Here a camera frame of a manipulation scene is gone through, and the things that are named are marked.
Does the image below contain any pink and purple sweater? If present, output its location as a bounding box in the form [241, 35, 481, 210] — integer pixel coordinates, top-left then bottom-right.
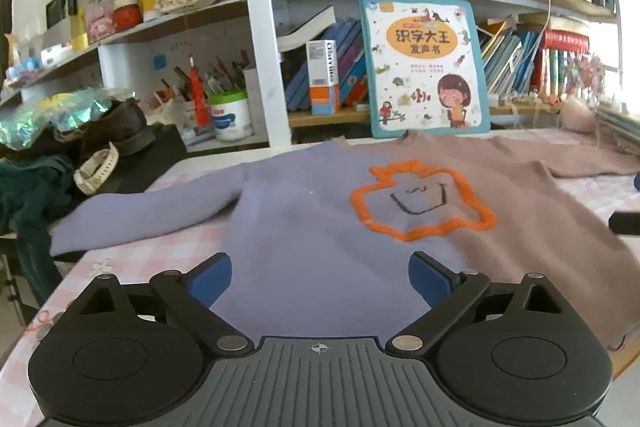
[51, 133, 639, 343]

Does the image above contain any pink plush toy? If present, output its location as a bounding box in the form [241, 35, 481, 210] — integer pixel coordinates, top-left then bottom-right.
[560, 96, 597, 134]

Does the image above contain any white wristwatch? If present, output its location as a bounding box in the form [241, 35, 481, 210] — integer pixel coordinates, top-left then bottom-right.
[73, 142, 119, 196]

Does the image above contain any white plastic jar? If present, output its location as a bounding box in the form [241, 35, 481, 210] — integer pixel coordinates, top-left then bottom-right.
[209, 90, 254, 142]

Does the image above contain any red tassel ornament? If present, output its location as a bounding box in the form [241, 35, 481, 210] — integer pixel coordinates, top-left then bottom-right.
[189, 56, 210, 128]

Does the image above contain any dark green garment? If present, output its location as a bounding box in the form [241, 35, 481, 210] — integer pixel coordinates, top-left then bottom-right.
[1, 155, 74, 305]

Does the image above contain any row of leaning books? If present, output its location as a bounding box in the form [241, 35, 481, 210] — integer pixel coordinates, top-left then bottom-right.
[477, 20, 541, 100]

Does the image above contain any holographic crumpled bag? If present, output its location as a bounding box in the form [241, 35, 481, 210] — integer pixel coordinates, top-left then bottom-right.
[0, 88, 136, 150]

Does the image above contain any teal children's sound book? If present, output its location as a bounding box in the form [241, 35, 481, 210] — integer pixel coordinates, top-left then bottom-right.
[359, 0, 490, 139]

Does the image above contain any usmile white orange box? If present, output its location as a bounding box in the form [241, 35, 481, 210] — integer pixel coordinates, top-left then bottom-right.
[306, 40, 340, 116]

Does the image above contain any white charging cable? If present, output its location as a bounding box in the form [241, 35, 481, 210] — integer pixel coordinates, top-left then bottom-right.
[519, 0, 557, 118]

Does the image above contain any white bookshelf frame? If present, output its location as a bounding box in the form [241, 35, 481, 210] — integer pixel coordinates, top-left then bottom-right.
[247, 0, 291, 147]

